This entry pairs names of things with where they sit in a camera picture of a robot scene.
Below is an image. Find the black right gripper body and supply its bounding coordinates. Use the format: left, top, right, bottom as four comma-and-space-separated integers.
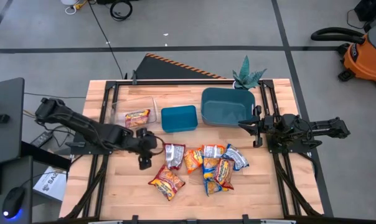
259, 114, 279, 136

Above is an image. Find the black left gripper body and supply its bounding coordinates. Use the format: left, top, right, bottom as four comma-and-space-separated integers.
134, 135, 158, 156

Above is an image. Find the red noodle pack silver back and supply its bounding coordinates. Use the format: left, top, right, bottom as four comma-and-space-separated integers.
164, 142, 186, 170

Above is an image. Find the red Maruchan noodle pack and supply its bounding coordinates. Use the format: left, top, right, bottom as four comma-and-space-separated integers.
148, 164, 186, 202
125, 108, 151, 128
214, 157, 235, 190

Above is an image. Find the orange Maruchan noodle pack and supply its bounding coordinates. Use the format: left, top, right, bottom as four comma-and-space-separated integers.
183, 148, 204, 174

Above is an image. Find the blue Maruchan noodle pack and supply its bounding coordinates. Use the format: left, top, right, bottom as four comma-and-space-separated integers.
202, 157, 229, 197

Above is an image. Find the blue noodle pack silver back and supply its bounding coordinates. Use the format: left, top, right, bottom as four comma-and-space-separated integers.
222, 143, 250, 171

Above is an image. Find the large teal plastic bin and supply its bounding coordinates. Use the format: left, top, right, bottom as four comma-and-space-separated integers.
200, 87, 256, 128

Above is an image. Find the clear plastic container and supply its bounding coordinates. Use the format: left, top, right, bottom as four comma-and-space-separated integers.
110, 96, 159, 129

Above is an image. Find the small teal plastic bin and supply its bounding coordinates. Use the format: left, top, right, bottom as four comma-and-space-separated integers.
160, 105, 199, 134

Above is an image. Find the green potted plant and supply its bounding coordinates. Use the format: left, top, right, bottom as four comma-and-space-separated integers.
232, 55, 268, 91

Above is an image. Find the orange noodle pack silver back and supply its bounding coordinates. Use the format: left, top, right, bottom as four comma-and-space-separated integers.
202, 144, 226, 159

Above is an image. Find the white cardboard box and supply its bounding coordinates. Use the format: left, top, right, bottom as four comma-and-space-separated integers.
32, 166, 68, 202

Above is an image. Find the black desk crossbar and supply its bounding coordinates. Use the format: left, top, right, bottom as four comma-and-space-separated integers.
21, 141, 72, 170

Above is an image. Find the orange shop vacuum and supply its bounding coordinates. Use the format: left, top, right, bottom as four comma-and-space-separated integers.
337, 21, 376, 91

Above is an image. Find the grey keyboard tray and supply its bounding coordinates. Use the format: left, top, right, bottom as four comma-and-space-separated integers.
0, 155, 33, 224

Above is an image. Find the grey desk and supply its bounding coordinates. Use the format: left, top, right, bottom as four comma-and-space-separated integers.
0, 77, 26, 167

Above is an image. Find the black computer mouse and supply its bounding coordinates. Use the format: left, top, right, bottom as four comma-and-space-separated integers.
1, 186, 26, 219

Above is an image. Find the black floor equipment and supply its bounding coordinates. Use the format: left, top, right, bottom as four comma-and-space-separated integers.
354, 0, 376, 22

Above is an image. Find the long black floor cable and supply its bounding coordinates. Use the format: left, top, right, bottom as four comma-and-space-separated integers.
87, 0, 126, 80

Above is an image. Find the black vacuum hose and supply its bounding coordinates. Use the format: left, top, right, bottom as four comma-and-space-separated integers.
311, 27, 366, 44

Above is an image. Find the coiled black cable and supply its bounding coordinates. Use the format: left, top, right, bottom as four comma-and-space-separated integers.
109, 0, 133, 22

